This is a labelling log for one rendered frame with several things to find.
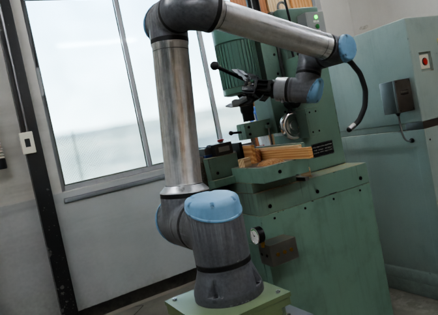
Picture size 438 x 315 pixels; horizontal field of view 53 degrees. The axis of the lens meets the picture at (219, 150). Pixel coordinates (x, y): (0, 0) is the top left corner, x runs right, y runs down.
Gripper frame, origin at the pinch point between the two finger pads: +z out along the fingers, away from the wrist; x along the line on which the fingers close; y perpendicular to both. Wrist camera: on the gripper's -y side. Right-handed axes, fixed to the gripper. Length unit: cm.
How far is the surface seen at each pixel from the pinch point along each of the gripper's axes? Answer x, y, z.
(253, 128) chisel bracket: 11.2, -19.9, -5.4
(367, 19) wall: -143, -237, -16
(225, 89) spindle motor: -2.9, -10.4, 6.0
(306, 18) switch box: -38.0, -18.6, -21.8
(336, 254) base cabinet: 57, -37, -44
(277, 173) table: 30.7, -2.0, -24.3
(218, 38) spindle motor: -22.5, -3.1, 10.2
